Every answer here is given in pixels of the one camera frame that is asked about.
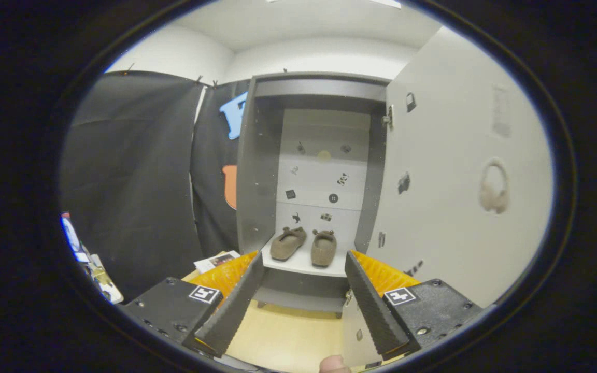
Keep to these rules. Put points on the white book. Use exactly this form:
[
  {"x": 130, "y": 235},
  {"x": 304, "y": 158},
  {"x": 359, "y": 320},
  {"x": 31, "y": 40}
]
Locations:
[{"x": 215, "y": 260}]

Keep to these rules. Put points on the grey shoe cabinet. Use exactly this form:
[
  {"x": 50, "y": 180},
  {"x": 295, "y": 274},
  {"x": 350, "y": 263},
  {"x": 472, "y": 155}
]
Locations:
[{"x": 262, "y": 181}]

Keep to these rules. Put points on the brown fuzzy shoe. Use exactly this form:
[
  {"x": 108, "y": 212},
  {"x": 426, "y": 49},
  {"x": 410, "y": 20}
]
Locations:
[
  {"x": 323, "y": 249},
  {"x": 287, "y": 244}
]

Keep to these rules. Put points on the metal door hinge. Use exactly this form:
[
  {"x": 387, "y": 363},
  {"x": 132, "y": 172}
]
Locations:
[{"x": 389, "y": 118}]

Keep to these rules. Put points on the blue printed poster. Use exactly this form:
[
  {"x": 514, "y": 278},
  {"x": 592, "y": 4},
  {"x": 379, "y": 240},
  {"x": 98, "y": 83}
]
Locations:
[{"x": 70, "y": 235}]

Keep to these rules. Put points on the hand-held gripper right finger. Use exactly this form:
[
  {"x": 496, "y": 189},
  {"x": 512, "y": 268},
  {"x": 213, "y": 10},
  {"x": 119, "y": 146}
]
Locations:
[{"x": 373, "y": 305}]

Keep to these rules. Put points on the white shoe cabinet door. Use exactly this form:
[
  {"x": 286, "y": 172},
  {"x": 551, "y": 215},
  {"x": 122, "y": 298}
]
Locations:
[{"x": 443, "y": 207}]

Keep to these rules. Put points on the black backdrop cloth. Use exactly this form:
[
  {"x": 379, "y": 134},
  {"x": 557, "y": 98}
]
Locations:
[{"x": 132, "y": 181}]

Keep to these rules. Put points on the long ceiling light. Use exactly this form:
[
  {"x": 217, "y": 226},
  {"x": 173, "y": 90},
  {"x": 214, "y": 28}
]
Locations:
[{"x": 389, "y": 2}]

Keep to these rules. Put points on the cluttered white table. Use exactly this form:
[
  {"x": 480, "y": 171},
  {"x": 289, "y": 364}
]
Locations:
[{"x": 104, "y": 282}]

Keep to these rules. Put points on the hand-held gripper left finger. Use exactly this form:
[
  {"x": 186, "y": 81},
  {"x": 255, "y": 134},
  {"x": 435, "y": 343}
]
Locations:
[{"x": 236, "y": 308}]

